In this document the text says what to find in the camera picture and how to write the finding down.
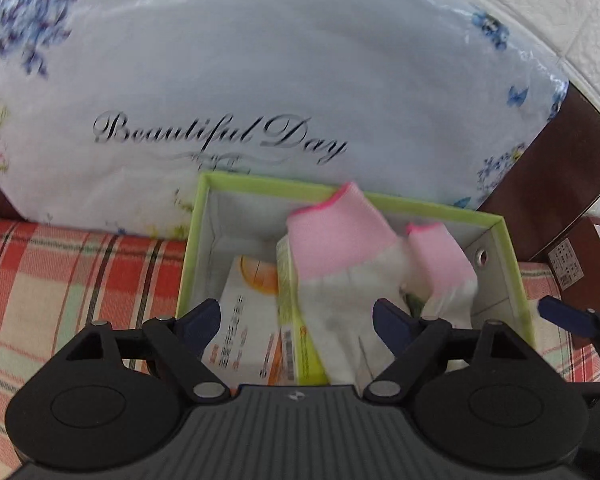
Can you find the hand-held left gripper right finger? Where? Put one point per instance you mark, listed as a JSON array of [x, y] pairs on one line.
[[390, 321]]

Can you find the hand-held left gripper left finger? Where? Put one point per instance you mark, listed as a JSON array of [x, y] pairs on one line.
[[203, 317]]

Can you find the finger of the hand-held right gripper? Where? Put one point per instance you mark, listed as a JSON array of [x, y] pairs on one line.
[[565, 316]]

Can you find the large pink white glove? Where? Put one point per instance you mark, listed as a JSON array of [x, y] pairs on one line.
[[340, 245]]

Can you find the green storage box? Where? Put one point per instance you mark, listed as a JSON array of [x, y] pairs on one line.
[[240, 220]]

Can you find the white orange medicine box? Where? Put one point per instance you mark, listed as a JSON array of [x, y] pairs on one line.
[[245, 325]]

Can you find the brown box with white label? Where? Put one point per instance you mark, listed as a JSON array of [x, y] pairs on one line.
[[580, 252]]

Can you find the small pink white glove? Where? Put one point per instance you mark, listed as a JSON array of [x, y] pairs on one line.
[[437, 260]]

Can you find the yellow green carton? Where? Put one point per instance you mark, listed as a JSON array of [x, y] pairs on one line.
[[287, 280]]

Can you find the brown wooden headboard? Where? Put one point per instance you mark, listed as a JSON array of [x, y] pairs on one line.
[[555, 170]]

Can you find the floral Beautiful Day bag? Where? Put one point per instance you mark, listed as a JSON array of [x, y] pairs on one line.
[[280, 60]]

